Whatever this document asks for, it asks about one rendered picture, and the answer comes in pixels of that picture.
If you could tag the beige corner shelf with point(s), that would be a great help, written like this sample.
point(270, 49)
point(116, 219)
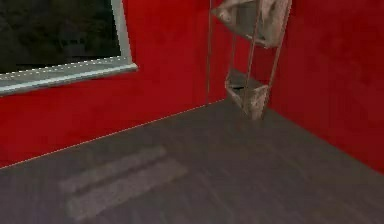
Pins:
point(254, 95)

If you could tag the grey framed window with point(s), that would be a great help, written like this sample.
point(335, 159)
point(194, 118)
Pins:
point(60, 33)

